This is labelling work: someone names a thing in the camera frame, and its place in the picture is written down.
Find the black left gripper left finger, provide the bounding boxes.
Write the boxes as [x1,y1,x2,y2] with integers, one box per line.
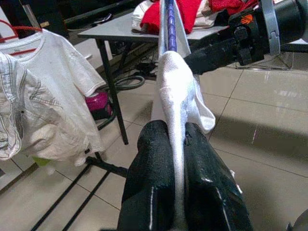
[117,120,178,231]

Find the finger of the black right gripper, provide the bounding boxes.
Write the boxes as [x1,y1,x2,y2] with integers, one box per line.
[184,38,238,75]

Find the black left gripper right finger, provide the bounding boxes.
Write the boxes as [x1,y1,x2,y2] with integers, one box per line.
[184,122,253,231]

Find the purple clothes hanger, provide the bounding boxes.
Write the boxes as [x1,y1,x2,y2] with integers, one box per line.
[166,0,180,52]

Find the white T-shirt black lettering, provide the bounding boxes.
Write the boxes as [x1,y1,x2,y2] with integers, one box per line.
[150,0,216,231]

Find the red clothes hanger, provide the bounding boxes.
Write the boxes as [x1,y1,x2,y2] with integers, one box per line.
[0,19,43,56]

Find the dark red garment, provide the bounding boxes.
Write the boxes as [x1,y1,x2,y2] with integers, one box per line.
[208,0,259,15]

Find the cream crumpled cloth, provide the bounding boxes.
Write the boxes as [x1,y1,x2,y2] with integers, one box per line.
[194,0,232,28]

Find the red T-shirt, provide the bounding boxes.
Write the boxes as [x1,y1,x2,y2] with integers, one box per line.
[140,0,203,36]

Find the black clothes rack base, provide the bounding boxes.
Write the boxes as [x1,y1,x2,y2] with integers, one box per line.
[30,151,128,231]

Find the small white cloth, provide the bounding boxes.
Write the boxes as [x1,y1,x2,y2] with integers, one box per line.
[131,0,160,32]

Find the pink vacuum cleaner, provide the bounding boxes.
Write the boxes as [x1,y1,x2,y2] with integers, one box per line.
[85,92,114,121]

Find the grey table black legs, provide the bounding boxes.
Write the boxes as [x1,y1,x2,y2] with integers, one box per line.
[77,9,308,145]

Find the yellow-green item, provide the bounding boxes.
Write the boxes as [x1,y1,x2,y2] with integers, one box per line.
[32,155,50,167]

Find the black desk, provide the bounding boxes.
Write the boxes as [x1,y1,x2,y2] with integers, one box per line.
[64,0,145,26]

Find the white shirt pink trim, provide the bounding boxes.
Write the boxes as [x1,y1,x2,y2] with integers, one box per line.
[0,28,107,167]

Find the white shirt grey stitching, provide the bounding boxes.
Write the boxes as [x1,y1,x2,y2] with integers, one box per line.
[0,51,64,161]

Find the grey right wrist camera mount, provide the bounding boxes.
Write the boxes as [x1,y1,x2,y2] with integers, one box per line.
[259,0,282,56]

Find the grey-green vacuum hose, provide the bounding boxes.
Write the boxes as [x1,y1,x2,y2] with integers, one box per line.
[97,76,145,131]

